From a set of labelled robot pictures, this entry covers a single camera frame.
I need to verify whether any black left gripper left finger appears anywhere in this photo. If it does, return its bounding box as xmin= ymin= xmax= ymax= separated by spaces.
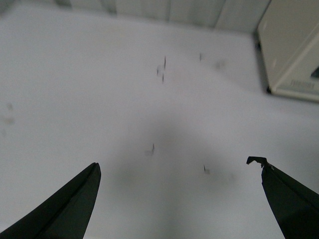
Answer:
xmin=0 ymin=162 xmax=101 ymax=239

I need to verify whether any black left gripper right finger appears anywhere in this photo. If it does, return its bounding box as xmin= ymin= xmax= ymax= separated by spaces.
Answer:
xmin=246 ymin=156 xmax=319 ymax=239

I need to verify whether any cream toaster oven body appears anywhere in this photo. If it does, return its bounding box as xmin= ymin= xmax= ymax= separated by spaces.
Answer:
xmin=257 ymin=0 xmax=319 ymax=102

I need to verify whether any white pleated curtain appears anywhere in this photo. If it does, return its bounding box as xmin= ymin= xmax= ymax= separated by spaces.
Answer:
xmin=0 ymin=0 xmax=271 ymax=33

